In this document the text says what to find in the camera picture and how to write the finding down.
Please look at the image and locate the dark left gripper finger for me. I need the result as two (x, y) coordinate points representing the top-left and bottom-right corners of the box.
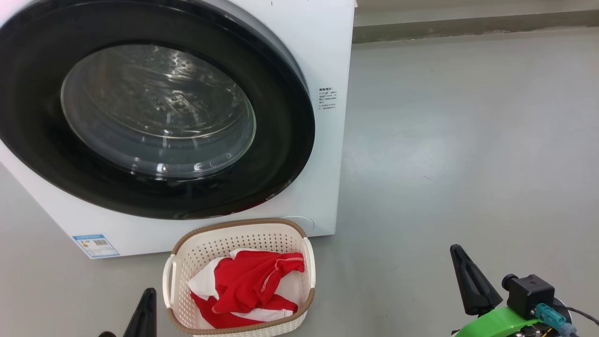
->
(123, 288), (158, 337)

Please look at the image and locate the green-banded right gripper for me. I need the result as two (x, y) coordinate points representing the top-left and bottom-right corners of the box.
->
(450, 244), (544, 337)

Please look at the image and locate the red and white garment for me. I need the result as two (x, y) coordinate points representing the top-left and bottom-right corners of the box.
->
(187, 249), (306, 330)

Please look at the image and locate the black round glass washer door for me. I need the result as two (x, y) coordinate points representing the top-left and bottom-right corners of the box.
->
(0, 0), (316, 221)

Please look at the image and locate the cream perforated laundry basket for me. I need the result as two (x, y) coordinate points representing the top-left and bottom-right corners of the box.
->
(162, 218), (317, 337)

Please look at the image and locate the white front-load washing machine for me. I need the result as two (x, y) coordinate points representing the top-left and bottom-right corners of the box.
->
(0, 0), (358, 260)

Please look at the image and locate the blue energy label sticker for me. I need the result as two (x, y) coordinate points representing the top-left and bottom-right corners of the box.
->
(72, 234), (120, 259)

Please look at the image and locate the round white filter cover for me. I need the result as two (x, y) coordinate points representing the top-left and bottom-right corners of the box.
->
(280, 215), (315, 231)

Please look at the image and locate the teal right camera connector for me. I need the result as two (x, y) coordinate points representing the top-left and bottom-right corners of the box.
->
(535, 303), (580, 337)

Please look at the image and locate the black right connector cable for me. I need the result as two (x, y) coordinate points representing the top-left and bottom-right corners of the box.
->
(564, 306), (599, 327)

